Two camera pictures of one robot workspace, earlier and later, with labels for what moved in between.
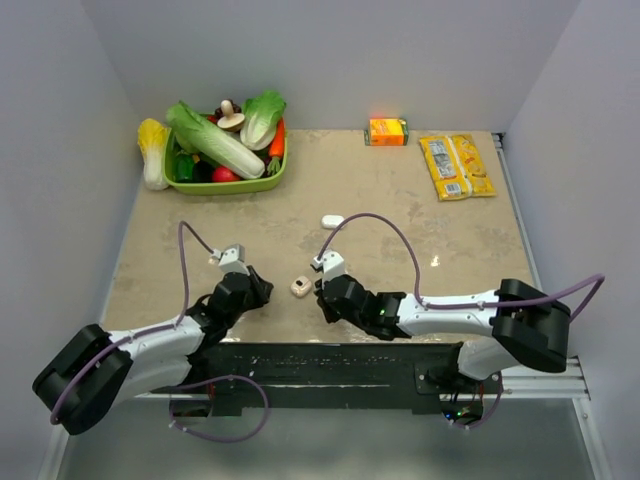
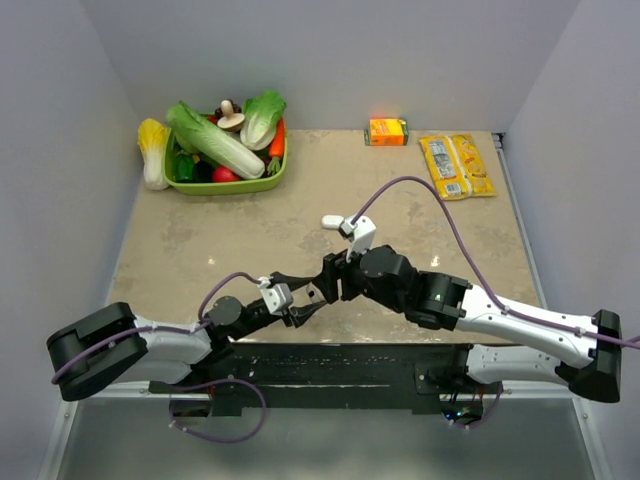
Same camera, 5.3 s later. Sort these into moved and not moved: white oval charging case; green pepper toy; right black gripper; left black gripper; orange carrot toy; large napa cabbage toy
Moved: left black gripper; right black gripper
Not moved: large napa cabbage toy; white oval charging case; orange carrot toy; green pepper toy
